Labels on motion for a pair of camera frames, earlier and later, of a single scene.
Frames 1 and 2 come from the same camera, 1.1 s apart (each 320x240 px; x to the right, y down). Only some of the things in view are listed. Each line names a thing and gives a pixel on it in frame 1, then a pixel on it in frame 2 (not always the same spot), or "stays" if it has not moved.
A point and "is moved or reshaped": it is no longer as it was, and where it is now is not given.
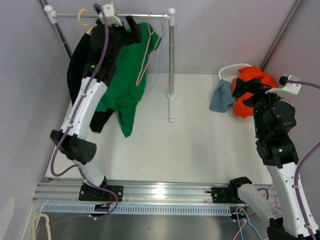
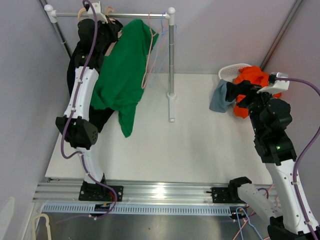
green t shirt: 127,85 stays
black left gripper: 132,37 -> 112,28
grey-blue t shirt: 223,97 stays
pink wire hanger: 138,81 is moved or reshaped
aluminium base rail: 68,190 stays
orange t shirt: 240,108 stays
